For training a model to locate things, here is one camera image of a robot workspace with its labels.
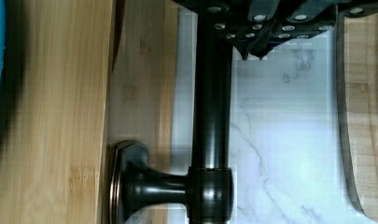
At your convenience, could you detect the large bamboo cutting board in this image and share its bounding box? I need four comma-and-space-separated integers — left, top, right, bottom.
336, 14, 378, 223

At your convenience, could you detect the bamboo drawer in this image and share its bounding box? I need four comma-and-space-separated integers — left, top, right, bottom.
98, 0, 178, 224

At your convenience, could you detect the bamboo drawer cabinet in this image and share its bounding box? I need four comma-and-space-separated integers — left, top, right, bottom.
0, 0, 118, 224

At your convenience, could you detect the black drawer handle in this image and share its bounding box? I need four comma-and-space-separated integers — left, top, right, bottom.
109, 6, 233, 224

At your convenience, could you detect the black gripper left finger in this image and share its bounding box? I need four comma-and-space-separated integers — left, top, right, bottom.
173, 0, 279, 60

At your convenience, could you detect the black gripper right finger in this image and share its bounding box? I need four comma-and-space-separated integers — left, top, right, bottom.
251, 0, 378, 58

